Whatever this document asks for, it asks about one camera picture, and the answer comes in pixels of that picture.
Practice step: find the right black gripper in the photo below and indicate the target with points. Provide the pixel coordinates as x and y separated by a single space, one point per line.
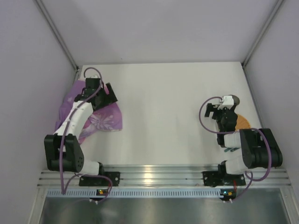
215 112

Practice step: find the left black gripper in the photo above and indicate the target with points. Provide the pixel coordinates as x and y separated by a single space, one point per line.
103 98

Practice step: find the purple printed placemat cloth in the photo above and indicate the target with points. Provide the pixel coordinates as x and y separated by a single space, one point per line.
107 119

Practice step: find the metal cup with brown sleeve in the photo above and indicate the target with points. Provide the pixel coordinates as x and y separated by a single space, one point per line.
236 100

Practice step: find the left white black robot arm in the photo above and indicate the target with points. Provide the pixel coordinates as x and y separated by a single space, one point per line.
62 149

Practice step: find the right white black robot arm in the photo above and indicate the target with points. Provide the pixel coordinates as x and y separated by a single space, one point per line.
259 149

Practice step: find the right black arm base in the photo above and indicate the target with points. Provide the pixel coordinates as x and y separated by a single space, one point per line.
215 178

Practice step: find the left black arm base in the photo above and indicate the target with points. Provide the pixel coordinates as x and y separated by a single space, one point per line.
112 178

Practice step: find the round wooden plate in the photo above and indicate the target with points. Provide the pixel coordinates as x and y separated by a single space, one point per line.
242 123

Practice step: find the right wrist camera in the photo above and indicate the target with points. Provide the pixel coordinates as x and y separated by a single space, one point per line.
226 102

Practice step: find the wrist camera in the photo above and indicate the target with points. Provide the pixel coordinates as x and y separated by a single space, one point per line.
94 76
226 102

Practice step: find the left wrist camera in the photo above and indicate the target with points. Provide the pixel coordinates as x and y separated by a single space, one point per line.
94 76

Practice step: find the aluminium mounting rail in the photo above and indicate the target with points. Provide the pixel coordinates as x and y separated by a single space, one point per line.
155 176

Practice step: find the slotted grey cable duct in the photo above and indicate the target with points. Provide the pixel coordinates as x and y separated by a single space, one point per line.
143 193

